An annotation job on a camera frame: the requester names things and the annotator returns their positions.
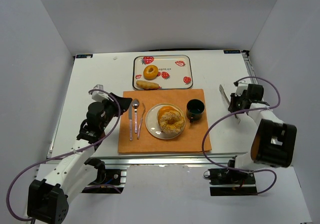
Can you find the metal bread tongs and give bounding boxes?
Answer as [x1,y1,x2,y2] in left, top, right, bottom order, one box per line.
[219,84,241,124]

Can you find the bagel with pale base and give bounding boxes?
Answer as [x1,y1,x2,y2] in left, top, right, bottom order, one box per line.
[157,105,176,119]

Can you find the large sugared ring pastry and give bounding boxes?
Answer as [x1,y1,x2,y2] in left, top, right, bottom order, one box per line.
[157,109,185,134]

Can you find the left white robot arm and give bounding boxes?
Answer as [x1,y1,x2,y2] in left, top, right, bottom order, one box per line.
[27,89,132,224]

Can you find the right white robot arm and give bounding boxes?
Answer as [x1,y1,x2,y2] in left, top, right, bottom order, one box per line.
[228,83,297,171]

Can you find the long twisted bread stick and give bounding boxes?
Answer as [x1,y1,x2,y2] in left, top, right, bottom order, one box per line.
[136,80,160,90]

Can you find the cream two-tone plate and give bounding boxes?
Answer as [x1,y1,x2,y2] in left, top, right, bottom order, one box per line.
[145,103,186,140]

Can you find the orange cloth placemat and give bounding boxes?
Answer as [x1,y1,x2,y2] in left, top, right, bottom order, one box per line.
[118,89,209,154]

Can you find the plain bagel on tray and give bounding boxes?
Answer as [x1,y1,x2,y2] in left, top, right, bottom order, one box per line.
[143,65,159,80]

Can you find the dark green cup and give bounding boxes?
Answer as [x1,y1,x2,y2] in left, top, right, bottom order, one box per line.
[186,99,205,123]

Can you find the right corner table label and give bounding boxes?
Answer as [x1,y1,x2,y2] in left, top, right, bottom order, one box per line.
[223,49,241,54]

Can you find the corner table label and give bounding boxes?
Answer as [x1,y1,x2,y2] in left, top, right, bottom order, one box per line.
[223,49,241,54]
[75,54,93,59]

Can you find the strawberry print tray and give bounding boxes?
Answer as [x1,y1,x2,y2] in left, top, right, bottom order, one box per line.
[132,55,193,90]

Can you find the left corner table label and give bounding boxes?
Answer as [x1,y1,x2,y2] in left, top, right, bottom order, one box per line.
[75,54,93,59]

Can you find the pink handled knife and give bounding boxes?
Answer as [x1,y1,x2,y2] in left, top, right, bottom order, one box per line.
[128,100,133,141]

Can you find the pink handled spoon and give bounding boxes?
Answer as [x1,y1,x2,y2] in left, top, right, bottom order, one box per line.
[132,99,140,134]

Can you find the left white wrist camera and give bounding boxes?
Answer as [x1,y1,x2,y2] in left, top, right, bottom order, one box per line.
[91,84,105,102]

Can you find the pink handled fork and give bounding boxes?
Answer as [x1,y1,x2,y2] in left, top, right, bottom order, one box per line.
[137,103,146,140]

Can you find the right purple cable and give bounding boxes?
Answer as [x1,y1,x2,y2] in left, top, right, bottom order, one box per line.
[201,76,281,195]

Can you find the purple cable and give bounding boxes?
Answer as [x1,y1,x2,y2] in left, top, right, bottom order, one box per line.
[201,76,281,195]
[6,89,122,221]

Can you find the aluminium table frame rail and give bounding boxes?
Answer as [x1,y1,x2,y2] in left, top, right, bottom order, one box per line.
[46,154,251,170]

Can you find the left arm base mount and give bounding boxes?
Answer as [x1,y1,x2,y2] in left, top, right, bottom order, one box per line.
[82,158,127,194]

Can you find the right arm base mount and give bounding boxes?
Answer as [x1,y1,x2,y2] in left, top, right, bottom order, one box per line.
[203,168,257,197]

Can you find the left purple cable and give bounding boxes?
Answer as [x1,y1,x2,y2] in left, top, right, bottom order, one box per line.
[6,89,122,221]

